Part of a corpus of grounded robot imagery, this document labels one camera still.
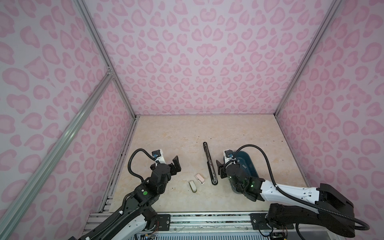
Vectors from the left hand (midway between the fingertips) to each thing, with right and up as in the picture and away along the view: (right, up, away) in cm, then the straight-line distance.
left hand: (171, 156), depth 77 cm
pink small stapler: (+15, -14, +7) cm, 22 cm away
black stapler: (+22, -10, +12) cm, 27 cm away
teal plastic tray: (+45, -8, +13) cm, 47 cm away
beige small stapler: (+11, -17, +5) cm, 21 cm away
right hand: (+26, -2, +3) cm, 27 cm away
